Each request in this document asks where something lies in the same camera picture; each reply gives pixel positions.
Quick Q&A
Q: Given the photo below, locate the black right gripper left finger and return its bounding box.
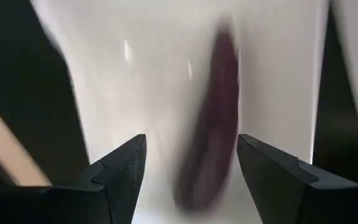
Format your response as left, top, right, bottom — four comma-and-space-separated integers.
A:
0, 134, 147, 224

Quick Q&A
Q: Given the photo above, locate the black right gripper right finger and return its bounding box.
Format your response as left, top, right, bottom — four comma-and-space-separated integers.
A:
237, 134, 358, 224

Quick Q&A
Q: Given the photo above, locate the long dark purple eggplant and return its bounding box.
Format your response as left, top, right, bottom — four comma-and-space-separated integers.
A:
172, 18, 242, 215

